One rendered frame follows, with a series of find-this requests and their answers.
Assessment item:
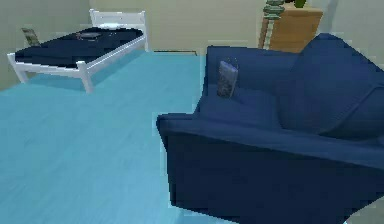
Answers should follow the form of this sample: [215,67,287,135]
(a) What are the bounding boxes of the grey remote control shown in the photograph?
[216,59,240,100]

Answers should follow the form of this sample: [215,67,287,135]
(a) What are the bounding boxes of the dark blue sofa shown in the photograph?
[155,32,384,224]

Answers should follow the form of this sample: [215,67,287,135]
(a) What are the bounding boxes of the grey striped object behind bed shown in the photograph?
[21,27,42,48]

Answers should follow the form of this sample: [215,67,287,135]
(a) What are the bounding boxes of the white pillow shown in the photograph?
[98,21,129,31]

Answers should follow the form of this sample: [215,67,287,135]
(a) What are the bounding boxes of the wooden chest of drawers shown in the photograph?
[257,2,324,54]

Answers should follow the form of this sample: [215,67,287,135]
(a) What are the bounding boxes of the dark round object on bed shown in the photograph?
[75,31,102,41]

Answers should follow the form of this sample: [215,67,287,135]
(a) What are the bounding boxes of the white bed with dark cover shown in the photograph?
[6,8,150,95]

